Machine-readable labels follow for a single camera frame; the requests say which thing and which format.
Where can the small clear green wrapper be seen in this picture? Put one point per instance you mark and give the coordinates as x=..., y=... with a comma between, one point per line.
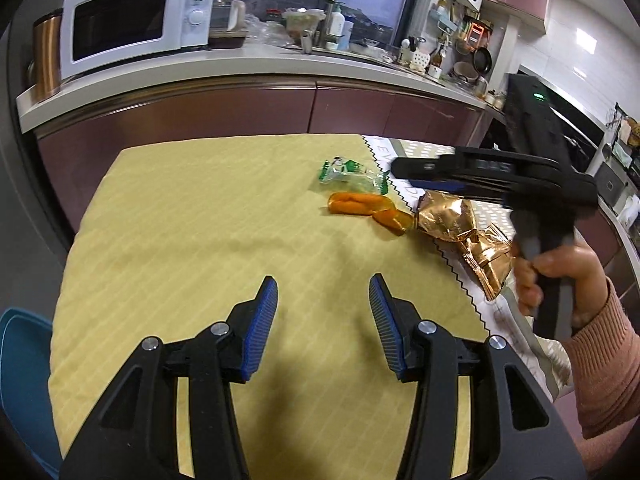
x=350, y=175

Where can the kitchen counter with pink cabinets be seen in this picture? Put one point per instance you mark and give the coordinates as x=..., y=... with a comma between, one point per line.
x=200, y=105

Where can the white microwave oven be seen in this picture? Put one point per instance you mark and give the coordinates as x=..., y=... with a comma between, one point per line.
x=115, y=15

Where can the person's right forearm pink sleeve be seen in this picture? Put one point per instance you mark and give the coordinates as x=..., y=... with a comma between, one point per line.
x=610, y=370

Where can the copper metal canister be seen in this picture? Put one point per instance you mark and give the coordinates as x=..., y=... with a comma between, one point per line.
x=47, y=50

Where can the white patterned table cloth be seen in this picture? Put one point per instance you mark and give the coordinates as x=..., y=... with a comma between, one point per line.
x=425, y=150

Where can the brown tray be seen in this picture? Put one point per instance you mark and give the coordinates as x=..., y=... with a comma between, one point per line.
x=227, y=40

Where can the orange plastic wrapper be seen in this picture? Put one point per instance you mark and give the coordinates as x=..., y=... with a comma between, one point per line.
x=350, y=203

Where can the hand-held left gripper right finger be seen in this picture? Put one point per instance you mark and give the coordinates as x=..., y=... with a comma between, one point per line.
x=385, y=331

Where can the yellow quilted tablecloth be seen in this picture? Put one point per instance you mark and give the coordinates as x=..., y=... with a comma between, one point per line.
x=175, y=220

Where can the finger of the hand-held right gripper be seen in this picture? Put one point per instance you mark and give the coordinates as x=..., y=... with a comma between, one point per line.
x=450, y=165
x=465, y=190

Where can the blue trash bin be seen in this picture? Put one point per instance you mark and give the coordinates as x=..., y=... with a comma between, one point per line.
x=25, y=375

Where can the black frying pan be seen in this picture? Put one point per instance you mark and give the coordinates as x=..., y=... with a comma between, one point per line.
x=482, y=60

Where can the white plastic bottle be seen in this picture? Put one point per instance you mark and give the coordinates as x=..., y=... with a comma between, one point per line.
x=335, y=27

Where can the gold foil snack wrapper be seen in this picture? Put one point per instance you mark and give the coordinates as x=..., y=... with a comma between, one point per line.
x=445, y=220

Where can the person's right hand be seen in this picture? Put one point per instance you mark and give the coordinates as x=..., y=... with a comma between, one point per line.
x=565, y=266

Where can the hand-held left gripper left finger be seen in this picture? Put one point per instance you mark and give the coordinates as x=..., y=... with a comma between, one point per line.
x=260, y=331

